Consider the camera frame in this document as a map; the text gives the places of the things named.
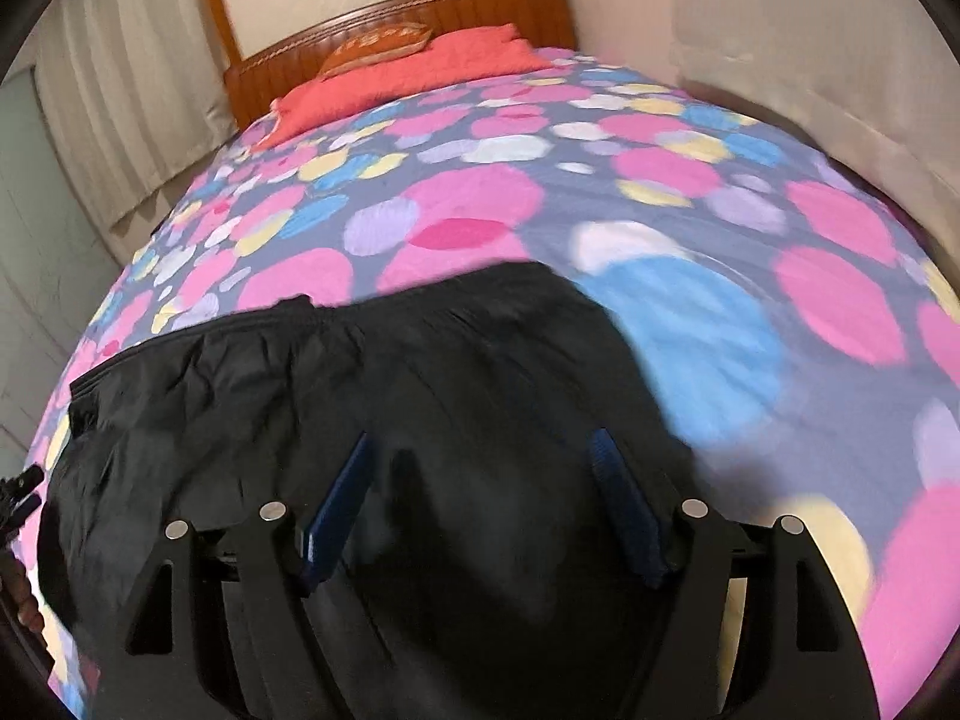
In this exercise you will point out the small orange cushion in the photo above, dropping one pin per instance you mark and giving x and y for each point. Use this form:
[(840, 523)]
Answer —
[(375, 49)]

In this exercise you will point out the white curtain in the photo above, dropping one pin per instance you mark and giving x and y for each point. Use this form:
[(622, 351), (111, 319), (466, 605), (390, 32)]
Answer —
[(127, 90)]

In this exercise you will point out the wooden window frame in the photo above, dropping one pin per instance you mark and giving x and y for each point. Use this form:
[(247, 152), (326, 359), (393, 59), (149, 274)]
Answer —
[(217, 0)]

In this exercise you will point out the person's left hand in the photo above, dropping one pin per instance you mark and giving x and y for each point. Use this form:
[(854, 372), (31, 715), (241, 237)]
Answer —
[(22, 604)]

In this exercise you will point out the red folded blanket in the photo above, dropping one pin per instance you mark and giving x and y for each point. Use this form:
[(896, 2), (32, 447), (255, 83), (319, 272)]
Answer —
[(450, 71)]

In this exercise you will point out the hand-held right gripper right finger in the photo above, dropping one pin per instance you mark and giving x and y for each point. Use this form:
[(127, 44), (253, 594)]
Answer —
[(622, 510)]

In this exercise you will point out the frosted glass sliding door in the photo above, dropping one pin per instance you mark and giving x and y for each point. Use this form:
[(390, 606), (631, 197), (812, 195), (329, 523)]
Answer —
[(37, 240)]

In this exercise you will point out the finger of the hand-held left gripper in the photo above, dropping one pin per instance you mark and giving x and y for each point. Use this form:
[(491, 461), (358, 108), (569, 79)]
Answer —
[(19, 495)]

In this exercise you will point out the wooden headboard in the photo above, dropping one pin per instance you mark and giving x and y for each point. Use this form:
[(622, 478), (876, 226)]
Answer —
[(300, 60)]

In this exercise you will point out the circle-printed bed sheet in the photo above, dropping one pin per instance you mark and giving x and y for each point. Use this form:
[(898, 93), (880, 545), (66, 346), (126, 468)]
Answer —
[(675, 240)]

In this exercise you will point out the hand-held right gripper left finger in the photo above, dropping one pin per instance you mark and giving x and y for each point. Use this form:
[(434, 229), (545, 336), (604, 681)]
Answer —
[(337, 510)]

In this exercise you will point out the black quilted jacket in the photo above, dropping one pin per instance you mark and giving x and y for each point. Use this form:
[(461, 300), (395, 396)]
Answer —
[(450, 390)]

